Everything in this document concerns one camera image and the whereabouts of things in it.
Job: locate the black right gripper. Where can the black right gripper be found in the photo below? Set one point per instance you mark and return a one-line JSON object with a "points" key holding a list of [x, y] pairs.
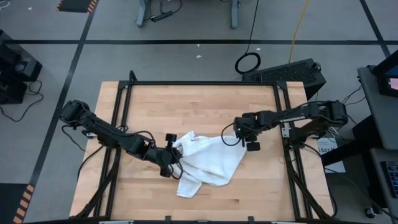
{"points": [[247, 127]]}

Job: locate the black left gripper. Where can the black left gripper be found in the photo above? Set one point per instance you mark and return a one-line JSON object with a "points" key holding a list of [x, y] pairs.
{"points": [[161, 155]]}

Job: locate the white plaid towel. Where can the white plaid towel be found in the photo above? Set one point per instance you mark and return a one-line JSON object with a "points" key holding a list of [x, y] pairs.
{"points": [[208, 158]]}

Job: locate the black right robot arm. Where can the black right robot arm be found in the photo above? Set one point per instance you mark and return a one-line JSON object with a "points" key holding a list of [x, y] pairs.
{"points": [[295, 116]]}

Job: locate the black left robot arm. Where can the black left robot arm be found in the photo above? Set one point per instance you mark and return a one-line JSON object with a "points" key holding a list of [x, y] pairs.
{"points": [[105, 133]]}

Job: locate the silver mounting plate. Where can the silver mounting plate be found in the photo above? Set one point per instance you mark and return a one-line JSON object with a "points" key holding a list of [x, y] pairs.
{"points": [[286, 132]]}

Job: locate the black computer tower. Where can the black computer tower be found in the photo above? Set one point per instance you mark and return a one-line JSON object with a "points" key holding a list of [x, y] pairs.
{"points": [[283, 74]]}

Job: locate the white labelled box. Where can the white labelled box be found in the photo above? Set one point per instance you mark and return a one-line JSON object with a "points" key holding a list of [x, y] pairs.
{"points": [[331, 155]]}

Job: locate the black desk base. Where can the black desk base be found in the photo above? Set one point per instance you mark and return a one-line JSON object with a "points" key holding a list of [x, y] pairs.
{"points": [[357, 146]]}

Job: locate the grey desk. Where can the grey desk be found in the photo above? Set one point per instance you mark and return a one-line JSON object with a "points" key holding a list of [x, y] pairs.
{"points": [[382, 118], [377, 174]]}

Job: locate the grey desk leg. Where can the grey desk leg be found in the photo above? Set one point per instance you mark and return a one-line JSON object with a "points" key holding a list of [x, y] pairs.
{"points": [[234, 14], [143, 12]]}

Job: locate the black caster wheel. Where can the black caster wheel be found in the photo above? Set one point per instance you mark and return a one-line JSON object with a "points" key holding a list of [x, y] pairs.
{"points": [[370, 212]]}

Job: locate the black power strip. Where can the black power strip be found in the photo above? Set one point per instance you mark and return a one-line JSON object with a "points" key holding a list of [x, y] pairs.
{"points": [[161, 16]]}

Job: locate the black keyboard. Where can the black keyboard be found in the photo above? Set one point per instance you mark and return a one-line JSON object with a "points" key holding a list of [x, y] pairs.
{"points": [[392, 179]]}

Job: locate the black computer monitor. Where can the black computer monitor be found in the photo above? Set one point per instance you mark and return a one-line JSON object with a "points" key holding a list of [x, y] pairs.
{"points": [[384, 77]]}

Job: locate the black hazard-striped floor mat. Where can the black hazard-striped floor mat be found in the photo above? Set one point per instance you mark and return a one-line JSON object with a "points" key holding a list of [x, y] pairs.
{"points": [[76, 5], [12, 202]]}

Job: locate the black equipment stack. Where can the black equipment stack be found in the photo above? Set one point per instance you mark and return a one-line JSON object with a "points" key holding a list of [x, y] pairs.
{"points": [[18, 67]]}

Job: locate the black metal table frame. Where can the black metal table frame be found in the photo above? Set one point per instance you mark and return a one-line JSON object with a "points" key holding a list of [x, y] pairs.
{"points": [[202, 83]]}

